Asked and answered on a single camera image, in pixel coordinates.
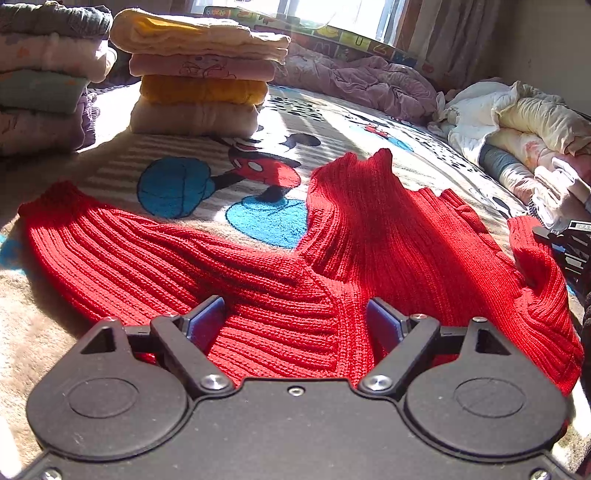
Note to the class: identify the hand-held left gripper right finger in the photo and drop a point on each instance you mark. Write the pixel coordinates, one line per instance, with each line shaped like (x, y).
(381, 323)

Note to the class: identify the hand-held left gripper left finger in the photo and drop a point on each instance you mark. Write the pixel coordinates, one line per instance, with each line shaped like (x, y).
(208, 319)

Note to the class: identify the grey folded garment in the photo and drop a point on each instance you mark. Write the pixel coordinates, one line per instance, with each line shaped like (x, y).
(51, 18)

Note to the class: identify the pale folded cloths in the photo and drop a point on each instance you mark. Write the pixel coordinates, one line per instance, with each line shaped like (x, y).
(561, 189)

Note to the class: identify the stack of folded pastel clothes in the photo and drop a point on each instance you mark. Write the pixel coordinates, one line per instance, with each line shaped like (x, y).
(194, 37)

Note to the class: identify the cartoon mouse printed blanket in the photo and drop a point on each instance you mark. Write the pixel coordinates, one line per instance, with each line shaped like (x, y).
(184, 184)

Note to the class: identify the mint green folded garment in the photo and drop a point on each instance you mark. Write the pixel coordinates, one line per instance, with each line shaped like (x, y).
(37, 92)

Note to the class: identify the beige curtain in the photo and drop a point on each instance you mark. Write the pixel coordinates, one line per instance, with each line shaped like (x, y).
(443, 32)

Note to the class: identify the purple quilt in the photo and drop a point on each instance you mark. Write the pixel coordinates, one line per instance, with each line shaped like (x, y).
(369, 83)

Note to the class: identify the red knit sweater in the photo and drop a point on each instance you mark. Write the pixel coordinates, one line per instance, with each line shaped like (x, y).
(369, 240)

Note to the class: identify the pink printed folded garment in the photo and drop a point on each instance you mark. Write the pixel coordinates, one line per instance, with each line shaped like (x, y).
(203, 68)

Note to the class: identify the mustard yellow folded sweater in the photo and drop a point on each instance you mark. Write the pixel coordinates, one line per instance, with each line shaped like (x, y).
(203, 90)

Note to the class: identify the white quilt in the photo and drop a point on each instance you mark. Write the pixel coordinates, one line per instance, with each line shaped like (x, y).
(475, 115)

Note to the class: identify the colourful alphabet play mat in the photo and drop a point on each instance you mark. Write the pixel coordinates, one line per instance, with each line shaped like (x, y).
(360, 39)

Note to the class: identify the cream fluffy folded garment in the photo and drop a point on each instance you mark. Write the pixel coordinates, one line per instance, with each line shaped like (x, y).
(194, 119)

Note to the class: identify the window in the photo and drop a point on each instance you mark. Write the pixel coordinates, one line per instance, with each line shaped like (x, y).
(341, 14)

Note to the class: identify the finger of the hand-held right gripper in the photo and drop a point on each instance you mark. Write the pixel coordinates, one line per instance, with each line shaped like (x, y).
(549, 233)

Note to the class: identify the pale pink fleece folded garment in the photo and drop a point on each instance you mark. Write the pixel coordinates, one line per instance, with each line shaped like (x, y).
(51, 55)

